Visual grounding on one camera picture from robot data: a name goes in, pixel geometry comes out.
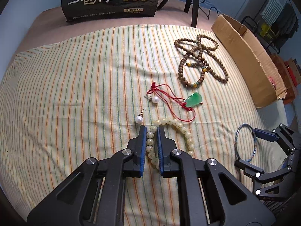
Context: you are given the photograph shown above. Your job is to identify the cardboard box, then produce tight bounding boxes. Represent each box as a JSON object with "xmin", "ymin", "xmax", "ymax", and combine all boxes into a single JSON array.
[{"xmin": 211, "ymin": 14, "xmax": 288, "ymax": 109}]

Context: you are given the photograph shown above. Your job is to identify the thin blue bangle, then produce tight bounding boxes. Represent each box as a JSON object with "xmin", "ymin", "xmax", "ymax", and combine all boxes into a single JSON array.
[{"xmin": 235, "ymin": 123, "xmax": 257, "ymax": 163}]

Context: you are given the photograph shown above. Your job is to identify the black power cable with switch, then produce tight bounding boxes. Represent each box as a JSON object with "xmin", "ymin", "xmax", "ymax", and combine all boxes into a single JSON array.
[{"xmin": 199, "ymin": 0, "xmax": 223, "ymax": 20}]

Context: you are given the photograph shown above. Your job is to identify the black metal clothes rack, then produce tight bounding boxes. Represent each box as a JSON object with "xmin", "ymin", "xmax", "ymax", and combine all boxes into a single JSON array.
[{"xmin": 241, "ymin": 0, "xmax": 300, "ymax": 54}]

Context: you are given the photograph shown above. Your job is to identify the striped cloth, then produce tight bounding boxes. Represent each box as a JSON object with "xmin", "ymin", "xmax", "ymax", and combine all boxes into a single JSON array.
[{"xmin": 0, "ymin": 25, "xmax": 292, "ymax": 226}]

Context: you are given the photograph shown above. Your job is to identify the dark hanging clothes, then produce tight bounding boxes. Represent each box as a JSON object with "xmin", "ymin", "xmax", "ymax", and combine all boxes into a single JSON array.
[{"xmin": 273, "ymin": 3, "xmax": 299, "ymax": 39}]

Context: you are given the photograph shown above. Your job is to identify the yellow crate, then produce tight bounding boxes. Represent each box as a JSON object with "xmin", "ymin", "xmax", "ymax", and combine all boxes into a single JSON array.
[{"xmin": 259, "ymin": 22, "xmax": 277, "ymax": 38}]

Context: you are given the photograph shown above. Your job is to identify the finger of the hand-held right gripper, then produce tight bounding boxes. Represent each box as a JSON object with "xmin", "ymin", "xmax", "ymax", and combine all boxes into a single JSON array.
[
  {"xmin": 253, "ymin": 123, "xmax": 301, "ymax": 151},
  {"xmin": 234, "ymin": 159, "xmax": 293, "ymax": 202}
]

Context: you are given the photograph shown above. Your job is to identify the black printed snack bag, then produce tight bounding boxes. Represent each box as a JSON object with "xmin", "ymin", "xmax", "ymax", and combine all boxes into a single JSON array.
[{"xmin": 61, "ymin": 0, "xmax": 162, "ymax": 23}]

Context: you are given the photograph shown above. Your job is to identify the red box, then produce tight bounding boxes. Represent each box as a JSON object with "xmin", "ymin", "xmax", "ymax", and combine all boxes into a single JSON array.
[{"xmin": 284, "ymin": 59, "xmax": 301, "ymax": 87}]

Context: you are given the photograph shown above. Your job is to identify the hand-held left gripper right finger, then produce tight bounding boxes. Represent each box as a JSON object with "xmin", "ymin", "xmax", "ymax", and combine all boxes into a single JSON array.
[{"xmin": 157, "ymin": 126, "xmax": 275, "ymax": 226}]

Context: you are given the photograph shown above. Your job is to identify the tan bedsheet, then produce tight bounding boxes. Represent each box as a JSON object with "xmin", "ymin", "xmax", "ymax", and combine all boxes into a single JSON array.
[{"xmin": 17, "ymin": 0, "xmax": 226, "ymax": 52}]

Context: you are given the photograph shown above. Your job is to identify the wooden bead necklace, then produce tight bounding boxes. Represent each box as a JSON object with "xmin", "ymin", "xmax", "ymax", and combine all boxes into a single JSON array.
[{"xmin": 174, "ymin": 34, "xmax": 229, "ymax": 90}]

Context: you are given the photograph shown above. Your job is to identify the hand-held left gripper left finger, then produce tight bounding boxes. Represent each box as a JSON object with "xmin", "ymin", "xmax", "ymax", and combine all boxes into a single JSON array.
[{"xmin": 27, "ymin": 125, "xmax": 147, "ymax": 226}]

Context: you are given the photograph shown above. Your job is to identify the jade pendant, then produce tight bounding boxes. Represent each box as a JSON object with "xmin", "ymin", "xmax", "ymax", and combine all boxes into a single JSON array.
[{"xmin": 147, "ymin": 82, "xmax": 204, "ymax": 123}]

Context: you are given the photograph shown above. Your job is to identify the pearl earring with gold hook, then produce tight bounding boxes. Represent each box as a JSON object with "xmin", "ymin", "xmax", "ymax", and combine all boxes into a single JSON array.
[{"xmin": 135, "ymin": 108, "xmax": 144, "ymax": 124}]

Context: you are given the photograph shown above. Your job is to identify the black tripod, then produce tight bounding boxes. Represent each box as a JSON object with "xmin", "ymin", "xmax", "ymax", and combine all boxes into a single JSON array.
[{"xmin": 157, "ymin": 0, "xmax": 200, "ymax": 28}]

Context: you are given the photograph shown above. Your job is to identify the cream bead bracelet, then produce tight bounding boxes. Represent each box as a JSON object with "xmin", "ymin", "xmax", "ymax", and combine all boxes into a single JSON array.
[{"xmin": 146, "ymin": 117, "xmax": 195, "ymax": 170}]

